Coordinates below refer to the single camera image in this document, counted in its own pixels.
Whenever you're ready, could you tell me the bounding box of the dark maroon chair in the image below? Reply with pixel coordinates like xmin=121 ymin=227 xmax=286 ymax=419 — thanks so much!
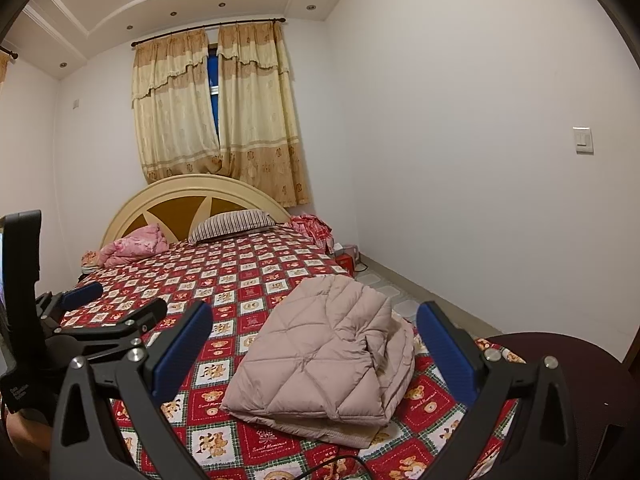
xmin=482 ymin=332 xmax=640 ymax=480

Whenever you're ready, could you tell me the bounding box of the red crumpled cloth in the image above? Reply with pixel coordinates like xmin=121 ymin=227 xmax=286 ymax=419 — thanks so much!
xmin=290 ymin=214 xmax=335 ymax=255

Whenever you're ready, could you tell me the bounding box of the cream window curtain panel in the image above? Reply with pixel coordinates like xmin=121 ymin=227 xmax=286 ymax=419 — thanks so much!
xmin=216 ymin=21 xmax=311 ymax=208
xmin=131 ymin=29 xmax=223 ymax=186

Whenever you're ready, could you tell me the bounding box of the cream arched headboard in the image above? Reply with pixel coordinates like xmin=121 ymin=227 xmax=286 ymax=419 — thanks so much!
xmin=100 ymin=174 xmax=293 ymax=248

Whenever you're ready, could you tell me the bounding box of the blue window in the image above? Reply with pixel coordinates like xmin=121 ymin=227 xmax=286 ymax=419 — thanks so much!
xmin=207 ymin=47 xmax=222 ymax=153

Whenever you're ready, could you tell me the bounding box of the red bear-print bed sheet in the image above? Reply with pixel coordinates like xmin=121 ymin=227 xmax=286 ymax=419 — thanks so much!
xmin=57 ymin=222 xmax=526 ymax=480

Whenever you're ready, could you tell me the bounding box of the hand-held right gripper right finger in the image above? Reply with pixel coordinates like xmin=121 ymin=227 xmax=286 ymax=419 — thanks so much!
xmin=416 ymin=301 xmax=581 ymax=480

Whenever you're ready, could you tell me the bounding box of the pink folded quilt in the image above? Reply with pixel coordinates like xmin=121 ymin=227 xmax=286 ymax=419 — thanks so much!
xmin=100 ymin=224 xmax=171 ymax=268

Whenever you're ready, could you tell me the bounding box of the beige quilted down jacket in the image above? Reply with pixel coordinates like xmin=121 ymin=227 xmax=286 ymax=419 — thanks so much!
xmin=220 ymin=274 xmax=416 ymax=448

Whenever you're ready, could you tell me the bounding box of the dark window curtain rod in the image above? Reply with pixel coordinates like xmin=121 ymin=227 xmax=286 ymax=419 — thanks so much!
xmin=131 ymin=19 xmax=287 ymax=48

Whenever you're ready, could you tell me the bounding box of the striped pillow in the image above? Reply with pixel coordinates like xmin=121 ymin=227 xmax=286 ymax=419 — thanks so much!
xmin=187 ymin=210 xmax=277 ymax=245

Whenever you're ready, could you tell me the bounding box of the black cable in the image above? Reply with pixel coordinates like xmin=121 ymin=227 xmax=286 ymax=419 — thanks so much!
xmin=295 ymin=455 xmax=373 ymax=480

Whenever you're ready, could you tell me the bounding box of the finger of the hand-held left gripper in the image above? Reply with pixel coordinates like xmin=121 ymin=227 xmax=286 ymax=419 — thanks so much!
xmin=39 ymin=281 xmax=104 ymax=322
xmin=49 ymin=297 xmax=168 ymax=361

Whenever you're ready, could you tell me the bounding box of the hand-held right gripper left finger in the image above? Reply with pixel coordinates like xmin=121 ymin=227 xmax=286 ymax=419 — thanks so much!
xmin=50 ymin=301 xmax=215 ymax=480

